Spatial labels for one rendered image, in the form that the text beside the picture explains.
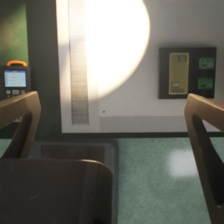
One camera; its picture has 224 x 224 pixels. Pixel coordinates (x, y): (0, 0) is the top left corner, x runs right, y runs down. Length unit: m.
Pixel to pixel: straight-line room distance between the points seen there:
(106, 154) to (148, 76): 0.73
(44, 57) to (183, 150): 1.14
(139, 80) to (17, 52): 0.36
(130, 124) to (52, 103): 0.25
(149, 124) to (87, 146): 0.68
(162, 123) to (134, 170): 0.99
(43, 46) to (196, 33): 0.41
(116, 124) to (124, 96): 0.07
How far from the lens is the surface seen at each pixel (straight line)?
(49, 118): 0.62
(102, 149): 1.13
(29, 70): 0.60
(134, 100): 0.48
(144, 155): 1.43
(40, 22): 0.64
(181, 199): 1.63
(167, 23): 0.51
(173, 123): 0.50
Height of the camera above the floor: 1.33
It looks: 83 degrees down
